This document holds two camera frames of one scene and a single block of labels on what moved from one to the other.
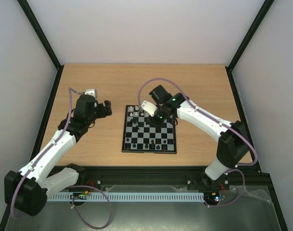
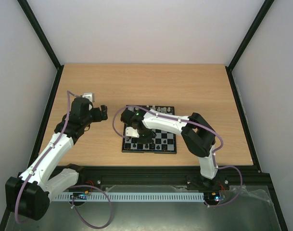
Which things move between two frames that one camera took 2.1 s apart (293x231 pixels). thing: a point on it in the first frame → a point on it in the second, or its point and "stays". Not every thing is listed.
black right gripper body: x=153 y=119 → x=144 y=135
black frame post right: x=257 y=21 stays
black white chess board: x=139 y=136 stays
